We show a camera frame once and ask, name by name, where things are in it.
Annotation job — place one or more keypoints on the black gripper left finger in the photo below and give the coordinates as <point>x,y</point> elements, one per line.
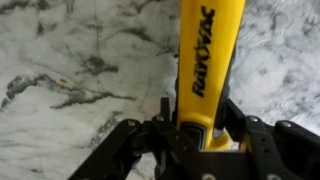
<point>160,146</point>

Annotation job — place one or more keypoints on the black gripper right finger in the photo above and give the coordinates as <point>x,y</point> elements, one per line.
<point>283,150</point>

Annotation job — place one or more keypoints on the yellow and black torch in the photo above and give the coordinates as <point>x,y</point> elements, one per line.
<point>206,60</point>

